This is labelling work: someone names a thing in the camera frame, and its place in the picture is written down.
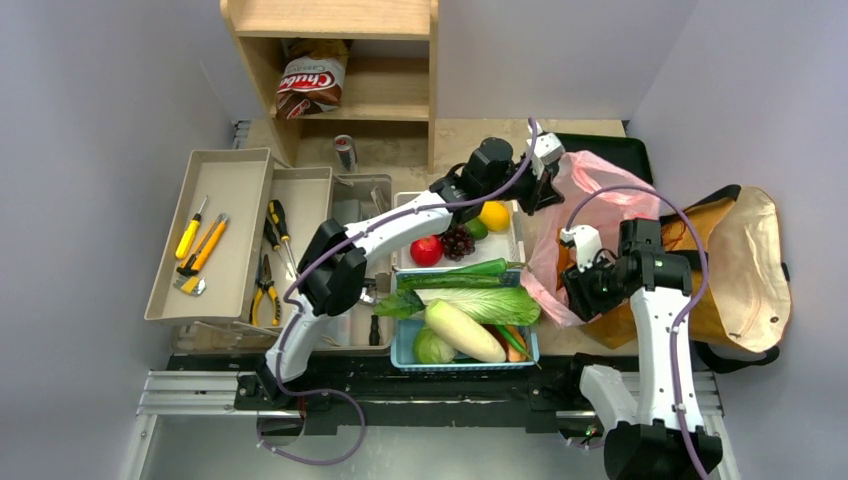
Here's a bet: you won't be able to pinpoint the white perforated basket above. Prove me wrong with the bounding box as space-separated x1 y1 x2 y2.
392 191 526 270

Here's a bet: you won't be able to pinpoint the beige toolbox tray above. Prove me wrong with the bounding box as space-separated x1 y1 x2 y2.
144 148 334 326

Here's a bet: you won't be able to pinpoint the green leafy vegetable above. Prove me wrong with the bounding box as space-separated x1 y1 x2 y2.
373 289 426 320

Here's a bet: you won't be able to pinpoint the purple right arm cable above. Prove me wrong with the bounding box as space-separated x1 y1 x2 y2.
563 184 711 480

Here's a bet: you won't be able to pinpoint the long green bean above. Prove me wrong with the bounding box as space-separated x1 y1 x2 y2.
495 325 542 369

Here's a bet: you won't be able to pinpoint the orange green mango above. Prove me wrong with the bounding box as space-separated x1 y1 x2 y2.
464 218 489 241

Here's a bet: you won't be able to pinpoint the white daikon radish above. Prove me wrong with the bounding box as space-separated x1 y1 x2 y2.
424 299 506 363

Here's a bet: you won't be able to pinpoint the silver drink can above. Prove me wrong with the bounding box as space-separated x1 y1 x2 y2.
333 134 358 173

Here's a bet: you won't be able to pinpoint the beige toolbox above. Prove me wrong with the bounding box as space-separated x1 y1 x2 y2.
271 169 393 355

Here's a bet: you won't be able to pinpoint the grey plastic case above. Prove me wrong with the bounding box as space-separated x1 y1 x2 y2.
331 199 363 226

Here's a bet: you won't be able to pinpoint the brown Trader Joe's bag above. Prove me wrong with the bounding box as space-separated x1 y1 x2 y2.
584 185 791 374

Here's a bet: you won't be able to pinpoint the yellow lemon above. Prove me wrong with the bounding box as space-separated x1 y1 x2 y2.
477 201 511 232

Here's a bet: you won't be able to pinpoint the wooden shelf unit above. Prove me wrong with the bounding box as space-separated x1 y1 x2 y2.
220 1 439 169

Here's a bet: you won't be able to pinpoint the blue perforated basket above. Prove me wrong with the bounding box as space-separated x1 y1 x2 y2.
391 269 540 372

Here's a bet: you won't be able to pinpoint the black yellow screwdriver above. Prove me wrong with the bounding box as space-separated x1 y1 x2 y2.
268 199 298 279
263 218 296 280

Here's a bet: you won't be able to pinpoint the green cucumber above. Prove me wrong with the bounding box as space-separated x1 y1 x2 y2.
396 274 502 290

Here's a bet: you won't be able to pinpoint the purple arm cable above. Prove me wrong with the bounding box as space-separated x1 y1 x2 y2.
254 117 539 466
563 184 711 480

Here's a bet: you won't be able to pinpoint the yellow handled pliers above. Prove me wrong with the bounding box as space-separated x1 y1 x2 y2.
250 254 282 327

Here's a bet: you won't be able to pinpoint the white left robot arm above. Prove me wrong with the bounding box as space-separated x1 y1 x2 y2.
259 133 565 409

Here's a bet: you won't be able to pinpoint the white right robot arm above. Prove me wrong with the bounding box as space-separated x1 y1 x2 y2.
560 218 723 479

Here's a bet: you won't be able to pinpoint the green napa cabbage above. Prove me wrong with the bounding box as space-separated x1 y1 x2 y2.
415 287 541 326

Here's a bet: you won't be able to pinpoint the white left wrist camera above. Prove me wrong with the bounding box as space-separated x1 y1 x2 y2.
526 117 565 180

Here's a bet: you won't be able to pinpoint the Chubs snack bag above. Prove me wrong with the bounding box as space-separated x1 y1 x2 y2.
275 38 352 120

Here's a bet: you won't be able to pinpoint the orange utility knife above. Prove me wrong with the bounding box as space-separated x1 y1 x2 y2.
176 213 229 276

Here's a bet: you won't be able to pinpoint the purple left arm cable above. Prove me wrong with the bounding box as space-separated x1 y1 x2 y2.
254 117 539 466

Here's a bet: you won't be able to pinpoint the pink plastic grocery bag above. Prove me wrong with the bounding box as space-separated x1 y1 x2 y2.
520 150 660 328

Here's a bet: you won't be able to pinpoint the black tray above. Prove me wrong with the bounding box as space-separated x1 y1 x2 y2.
556 133 654 185

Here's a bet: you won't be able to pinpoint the small black screwdriver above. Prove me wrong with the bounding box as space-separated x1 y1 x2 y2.
368 314 381 346

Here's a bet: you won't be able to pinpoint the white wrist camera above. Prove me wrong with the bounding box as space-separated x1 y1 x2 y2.
526 117 565 180
559 225 603 272

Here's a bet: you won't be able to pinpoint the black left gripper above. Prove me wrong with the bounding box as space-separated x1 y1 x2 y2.
481 157 563 218

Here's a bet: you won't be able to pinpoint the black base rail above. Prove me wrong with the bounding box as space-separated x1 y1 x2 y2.
137 355 601 435

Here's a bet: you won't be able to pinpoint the dark purple grapes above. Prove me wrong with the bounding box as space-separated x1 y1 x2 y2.
439 224 476 262

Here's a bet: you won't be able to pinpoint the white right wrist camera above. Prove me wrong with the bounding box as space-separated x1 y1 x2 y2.
559 225 603 272

